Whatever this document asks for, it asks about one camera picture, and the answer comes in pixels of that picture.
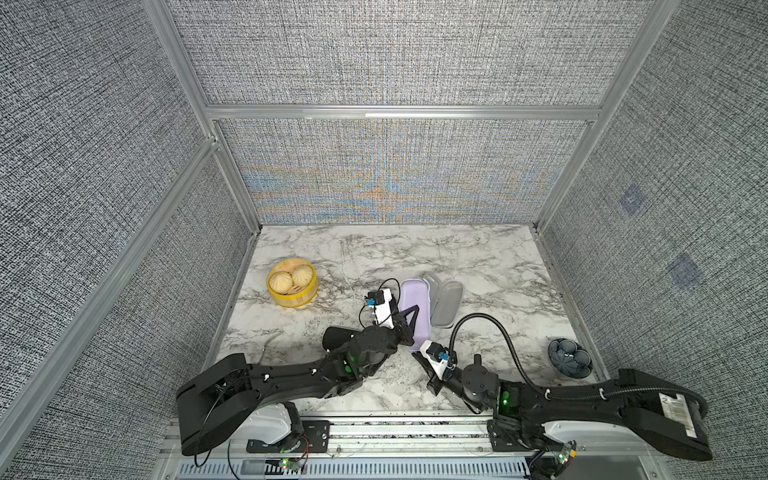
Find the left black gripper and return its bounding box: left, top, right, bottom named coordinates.
left=362, top=306, right=418, bottom=380

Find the grey zippered case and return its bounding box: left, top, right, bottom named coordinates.
left=322, top=326, right=359, bottom=351

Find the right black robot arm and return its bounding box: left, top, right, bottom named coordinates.
left=413, top=344, right=713, bottom=461

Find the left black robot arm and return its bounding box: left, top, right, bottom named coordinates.
left=176, top=306, right=431, bottom=456

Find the grey open case back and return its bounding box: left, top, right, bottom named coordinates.
left=423, top=273, right=464, bottom=329

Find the right steamed bun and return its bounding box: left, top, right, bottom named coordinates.
left=291, top=264, right=314, bottom=289

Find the steamed bun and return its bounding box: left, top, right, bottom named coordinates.
left=268, top=271, right=294, bottom=295
left=291, top=264, right=314, bottom=289

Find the yellow bamboo steamer basket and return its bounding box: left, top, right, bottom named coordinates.
left=266, top=258, right=318, bottom=308

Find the left steamed bun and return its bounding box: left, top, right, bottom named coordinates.
left=268, top=271, right=294, bottom=295

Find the dark round flower dish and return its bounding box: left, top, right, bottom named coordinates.
left=547, top=338, right=592, bottom=379

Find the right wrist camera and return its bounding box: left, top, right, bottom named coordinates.
left=417, top=340, right=455, bottom=380

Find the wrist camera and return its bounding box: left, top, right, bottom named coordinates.
left=417, top=340, right=455, bottom=380
left=365, top=288, right=397, bottom=330

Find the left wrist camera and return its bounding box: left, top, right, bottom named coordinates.
left=365, top=288, right=397, bottom=330

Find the white vented cable tray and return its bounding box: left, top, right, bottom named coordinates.
left=170, top=457, right=531, bottom=479

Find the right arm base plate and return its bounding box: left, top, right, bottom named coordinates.
left=486, top=419, right=533, bottom=453

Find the aluminium front rail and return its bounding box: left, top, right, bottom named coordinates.
left=158, top=413, right=541, bottom=462

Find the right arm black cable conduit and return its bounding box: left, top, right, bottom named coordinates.
left=448, top=312, right=709, bottom=415

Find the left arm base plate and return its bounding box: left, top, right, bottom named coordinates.
left=246, top=420, right=331, bottom=456

